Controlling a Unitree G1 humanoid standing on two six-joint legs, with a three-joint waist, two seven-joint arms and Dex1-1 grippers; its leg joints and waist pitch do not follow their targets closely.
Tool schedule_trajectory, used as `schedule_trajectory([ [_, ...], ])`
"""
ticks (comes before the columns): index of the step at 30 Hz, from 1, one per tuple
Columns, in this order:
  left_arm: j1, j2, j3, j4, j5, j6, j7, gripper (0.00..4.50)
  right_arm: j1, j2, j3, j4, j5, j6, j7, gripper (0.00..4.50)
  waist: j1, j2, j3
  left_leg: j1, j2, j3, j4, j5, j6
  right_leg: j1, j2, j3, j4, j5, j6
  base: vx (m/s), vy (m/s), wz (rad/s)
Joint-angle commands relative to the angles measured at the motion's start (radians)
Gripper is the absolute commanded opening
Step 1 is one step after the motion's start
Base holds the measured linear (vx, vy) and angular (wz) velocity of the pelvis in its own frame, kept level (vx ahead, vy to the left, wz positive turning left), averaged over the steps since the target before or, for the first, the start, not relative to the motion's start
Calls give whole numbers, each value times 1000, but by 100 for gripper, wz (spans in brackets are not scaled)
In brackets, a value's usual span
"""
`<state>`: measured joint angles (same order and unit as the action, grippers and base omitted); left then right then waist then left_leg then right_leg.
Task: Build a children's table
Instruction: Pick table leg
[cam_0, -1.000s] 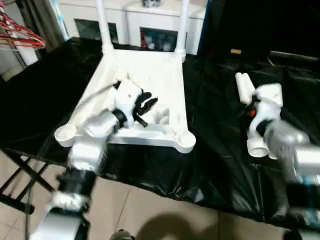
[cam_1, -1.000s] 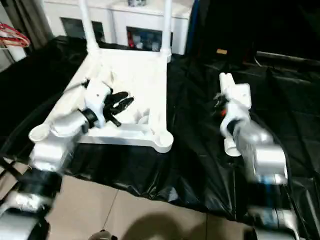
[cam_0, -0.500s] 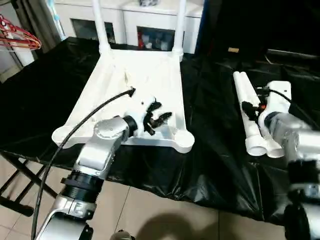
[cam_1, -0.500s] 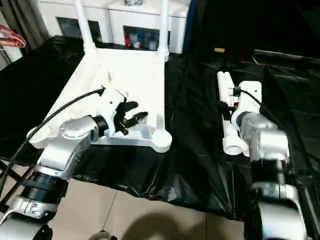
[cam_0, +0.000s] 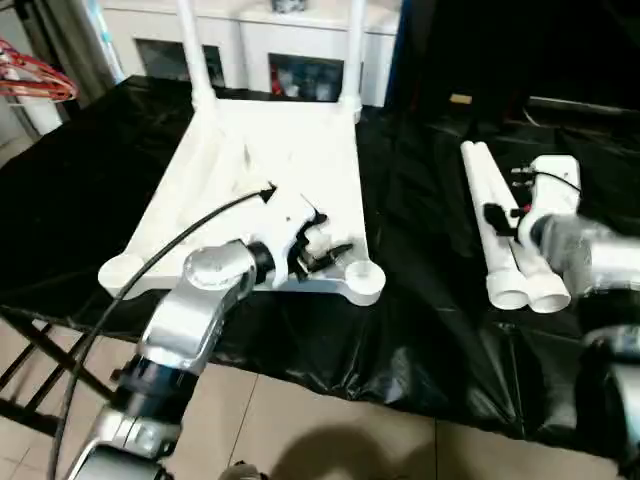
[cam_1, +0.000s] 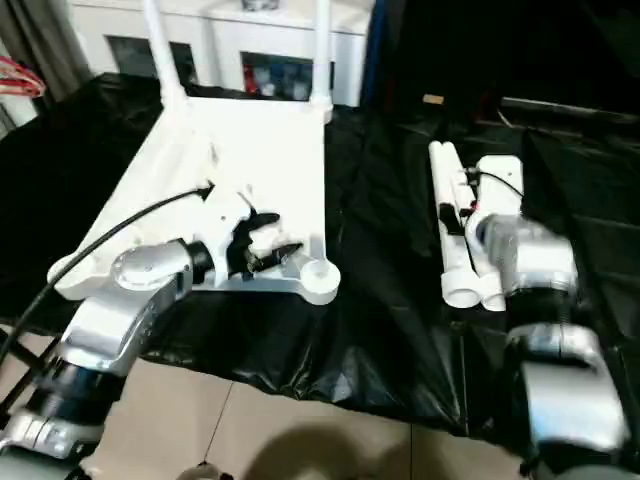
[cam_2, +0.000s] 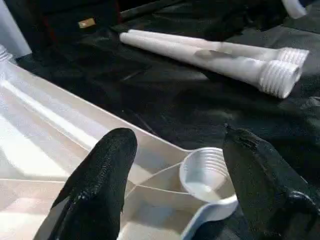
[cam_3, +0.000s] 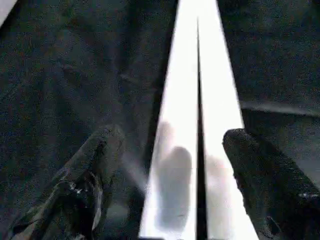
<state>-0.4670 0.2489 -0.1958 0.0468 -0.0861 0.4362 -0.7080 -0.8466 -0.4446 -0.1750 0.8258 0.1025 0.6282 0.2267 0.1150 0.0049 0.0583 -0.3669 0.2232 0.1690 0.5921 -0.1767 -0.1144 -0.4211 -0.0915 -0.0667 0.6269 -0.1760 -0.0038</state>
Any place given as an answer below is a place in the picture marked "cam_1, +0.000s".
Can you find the white plastic table leg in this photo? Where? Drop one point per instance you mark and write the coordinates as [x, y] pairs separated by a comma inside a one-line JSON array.
[[492, 298], [321, 50], [455, 265], [162, 50]]

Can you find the white plastic table top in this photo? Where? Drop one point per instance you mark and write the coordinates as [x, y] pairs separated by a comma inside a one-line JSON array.
[[250, 150]]

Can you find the black plastic mat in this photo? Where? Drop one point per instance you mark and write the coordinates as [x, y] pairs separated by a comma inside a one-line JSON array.
[[375, 325]]

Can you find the red bottle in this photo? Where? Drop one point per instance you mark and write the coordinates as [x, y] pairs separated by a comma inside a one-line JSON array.
[[247, 77]]

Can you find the large black box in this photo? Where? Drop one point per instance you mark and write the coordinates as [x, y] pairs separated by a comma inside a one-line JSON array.
[[425, 50]]

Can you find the white cabinet with glass doors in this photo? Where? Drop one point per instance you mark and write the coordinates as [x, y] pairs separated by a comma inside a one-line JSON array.
[[225, 40]]

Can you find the black tangled bundle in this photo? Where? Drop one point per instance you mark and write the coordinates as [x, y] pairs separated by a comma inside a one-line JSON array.
[[260, 4]]

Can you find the grey curtain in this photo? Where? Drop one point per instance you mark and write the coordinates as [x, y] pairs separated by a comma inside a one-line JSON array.
[[45, 40]]

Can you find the black folding table frame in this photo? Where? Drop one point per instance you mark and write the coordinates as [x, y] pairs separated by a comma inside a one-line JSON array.
[[20, 385]]

